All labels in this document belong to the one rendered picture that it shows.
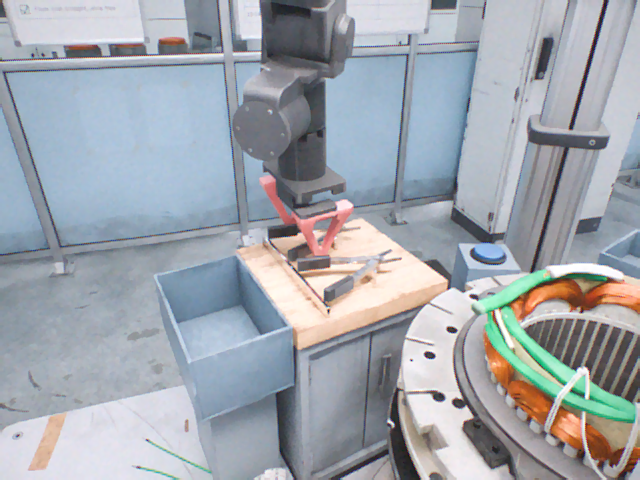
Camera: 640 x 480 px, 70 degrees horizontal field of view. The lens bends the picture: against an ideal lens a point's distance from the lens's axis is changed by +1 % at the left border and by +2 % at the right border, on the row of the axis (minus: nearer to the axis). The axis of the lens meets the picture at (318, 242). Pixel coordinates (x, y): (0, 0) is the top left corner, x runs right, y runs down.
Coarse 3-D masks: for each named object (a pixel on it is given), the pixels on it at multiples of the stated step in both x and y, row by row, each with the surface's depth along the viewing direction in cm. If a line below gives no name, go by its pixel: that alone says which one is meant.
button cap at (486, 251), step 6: (480, 246) 66; (486, 246) 65; (492, 246) 65; (498, 246) 66; (474, 252) 65; (480, 252) 64; (486, 252) 64; (492, 252) 64; (498, 252) 64; (486, 258) 64; (492, 258) 63; (498, 258) 64
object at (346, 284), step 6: (348, 276) 50; (336, 282) 49; (342, 282) 49; (348, 282) 49; (324, 288) 48; (330, 288) 48; (336, 288) 48; (342, 288) 49; (348, 288) 50; (324, 294) 48; (330, 294) 48; (336, 294) 49; (342, 294) 49; (330, 300) 48
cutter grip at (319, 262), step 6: (300, 258) 53; (306, 258) 53; (312, 258) 53; (318, 258) 53; (324, 258) 53; (330, 258) 53; (300, 264) 53; (306, 264) 53; (312, 264) 53; (318, 264) 53; (324, 264) 54; (330, 264) 54; (300, 270) 53; (306, 270) 53
